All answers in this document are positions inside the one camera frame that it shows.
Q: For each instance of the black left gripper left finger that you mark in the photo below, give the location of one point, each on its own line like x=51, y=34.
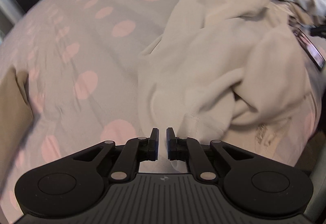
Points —
x=77, y=182

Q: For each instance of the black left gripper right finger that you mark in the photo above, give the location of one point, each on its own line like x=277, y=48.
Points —
x=253, y=184

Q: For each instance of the white cream sweatshirt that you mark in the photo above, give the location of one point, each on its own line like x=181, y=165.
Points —
x=230, y=70

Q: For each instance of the grey pink-dotted bed sheet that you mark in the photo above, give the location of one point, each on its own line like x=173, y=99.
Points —
x=82, y=60

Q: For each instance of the smartphone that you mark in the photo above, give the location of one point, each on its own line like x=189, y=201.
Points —
x=311, y=50

